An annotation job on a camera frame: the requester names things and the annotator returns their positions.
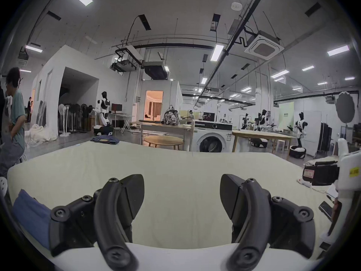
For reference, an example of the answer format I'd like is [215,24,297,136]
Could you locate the round wooden table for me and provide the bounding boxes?
[144,135,184,151]

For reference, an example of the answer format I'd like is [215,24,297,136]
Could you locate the wooden table with backpack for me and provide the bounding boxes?
[139,105,195,151]

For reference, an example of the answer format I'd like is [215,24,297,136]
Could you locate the folded dark blue jeans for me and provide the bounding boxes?
[91,135,120,145]

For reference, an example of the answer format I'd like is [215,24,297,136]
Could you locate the person's right hand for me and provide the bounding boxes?
[327,197,345,236]

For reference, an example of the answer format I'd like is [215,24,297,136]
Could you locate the black phone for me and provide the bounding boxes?
[319,201,334,218]

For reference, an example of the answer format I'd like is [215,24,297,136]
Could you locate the pile of white cloth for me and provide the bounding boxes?
[24,124,58,147]

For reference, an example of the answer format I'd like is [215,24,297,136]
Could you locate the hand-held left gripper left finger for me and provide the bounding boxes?
[49,174,146,271]

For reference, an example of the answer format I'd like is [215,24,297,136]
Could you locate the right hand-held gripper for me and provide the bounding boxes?
[302,138,361,238]

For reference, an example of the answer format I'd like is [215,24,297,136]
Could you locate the white and black humanoid robot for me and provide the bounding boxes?
[240,109,277,147]
[94,91,115,136]
[289,111,308,159]

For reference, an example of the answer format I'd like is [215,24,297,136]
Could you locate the desk with monitor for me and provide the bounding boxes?
[108,103,135,134]

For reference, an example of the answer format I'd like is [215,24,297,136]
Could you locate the black cabinet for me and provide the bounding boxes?
[318,122,333,153]

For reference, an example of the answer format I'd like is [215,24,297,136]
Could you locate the round grey studio lamp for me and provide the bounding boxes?
[335,91,356,140]

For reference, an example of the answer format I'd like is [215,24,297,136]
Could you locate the white washing machine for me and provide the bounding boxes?
[192,120,233,153]

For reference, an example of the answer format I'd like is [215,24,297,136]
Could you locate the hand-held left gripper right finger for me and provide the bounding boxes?
[220,174,316,271]

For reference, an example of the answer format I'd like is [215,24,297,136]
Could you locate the white cable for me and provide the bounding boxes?
[296,177,329,193]

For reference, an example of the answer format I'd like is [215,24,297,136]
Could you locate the row of standing fans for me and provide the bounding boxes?
[58,103,95,137]

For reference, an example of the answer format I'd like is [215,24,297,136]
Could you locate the long wooden table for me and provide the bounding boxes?
[232,129,297,161]

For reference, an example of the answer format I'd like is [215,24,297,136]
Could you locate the dark blue shirt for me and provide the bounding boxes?
[13,189,52,249]

